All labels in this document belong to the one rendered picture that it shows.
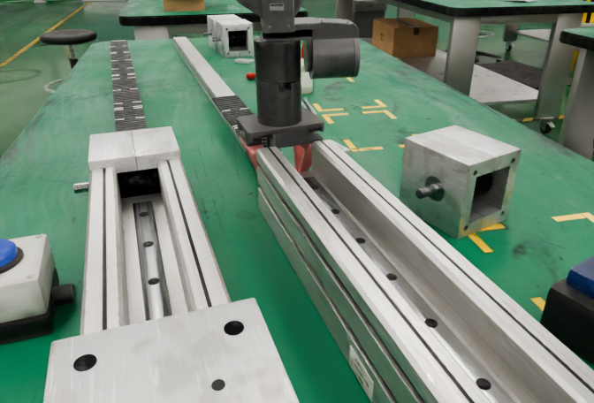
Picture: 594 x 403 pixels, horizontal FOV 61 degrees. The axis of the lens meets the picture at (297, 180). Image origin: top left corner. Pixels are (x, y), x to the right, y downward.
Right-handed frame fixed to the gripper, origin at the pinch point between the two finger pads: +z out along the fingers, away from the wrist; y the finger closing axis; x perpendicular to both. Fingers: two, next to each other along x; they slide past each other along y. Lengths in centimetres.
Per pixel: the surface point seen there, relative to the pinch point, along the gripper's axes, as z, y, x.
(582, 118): 39, 156, 83
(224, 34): -5, 12, 88
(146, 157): -8.3, -17.4, -4.2
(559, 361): -7.4, 3.2, -43.6
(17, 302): -3.6, -29.9, -20.1
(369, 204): -6.6, 2.4, -20.8
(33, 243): -5.5, -28.8, -13.9
